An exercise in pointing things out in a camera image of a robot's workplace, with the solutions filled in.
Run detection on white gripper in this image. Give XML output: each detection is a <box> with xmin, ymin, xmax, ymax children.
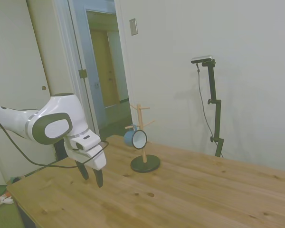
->
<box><xmin>66</xmin><ymin>140</ymin><xmax>107</xmax><ymax>189</ymax></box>

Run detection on blue enamel mug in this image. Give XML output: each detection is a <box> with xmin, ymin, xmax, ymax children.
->
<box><xmin>123</xmin><ymin>124</ymin><xmax>148</xmax><ymax>150</ymax></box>

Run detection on wooden mug tree black base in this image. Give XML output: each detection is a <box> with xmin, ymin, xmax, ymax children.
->
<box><xmin>129</xmin><ymin>104</ymin><xmax>161</xmax><ymax>173</ymax></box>

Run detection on black floor-standing box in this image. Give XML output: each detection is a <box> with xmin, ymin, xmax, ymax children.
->
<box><xmin>54</xmin><ymin>139</ymin><xmax>69</xmax><ymax>161</ymax></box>

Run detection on wooden hallway door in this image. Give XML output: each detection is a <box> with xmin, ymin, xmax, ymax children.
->
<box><xmin>90</xmin><ymin>29</ymin><xmax>114</xmax><ymax>109</ymax></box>

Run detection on open white door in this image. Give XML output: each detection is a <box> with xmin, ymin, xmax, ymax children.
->
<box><xmin>67</xmin><ymin>0</ymin><xmax>103</xmax><ymax>137</ymax></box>

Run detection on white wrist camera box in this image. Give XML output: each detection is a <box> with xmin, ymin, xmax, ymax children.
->
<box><xmin>70</xmin><ymin>133</ymin><xmax>102</xmax><ymax>152</ymax></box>

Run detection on white door frame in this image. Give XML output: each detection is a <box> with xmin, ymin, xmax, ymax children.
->
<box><xmin>53</xmin><ymin>0</ymin><xmax>135</xmax><ymax>143</ymax></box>

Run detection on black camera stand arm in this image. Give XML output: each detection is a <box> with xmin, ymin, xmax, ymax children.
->
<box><xmin>201</xmin><ymin>59</ymin><xmax>225</xmax><ymax>158</ymax></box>

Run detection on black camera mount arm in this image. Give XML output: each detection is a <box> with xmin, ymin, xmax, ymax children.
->
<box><xmin>196</xmin><ymin>63</ymin><xmax>225</xmax><ymax>159</ymax></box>

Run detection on metal wall switch plate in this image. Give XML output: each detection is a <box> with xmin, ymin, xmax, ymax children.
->
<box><xmin>129</xmin><ymin>18</ymin><xmax>138</xmax><ymax>36</ymax></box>

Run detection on grey exterior stereo camera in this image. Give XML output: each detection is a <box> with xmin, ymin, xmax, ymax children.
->
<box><xmin>191</xmin><ymin>55</ymin><xmax>214</xmax><ymax>64</ymax></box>

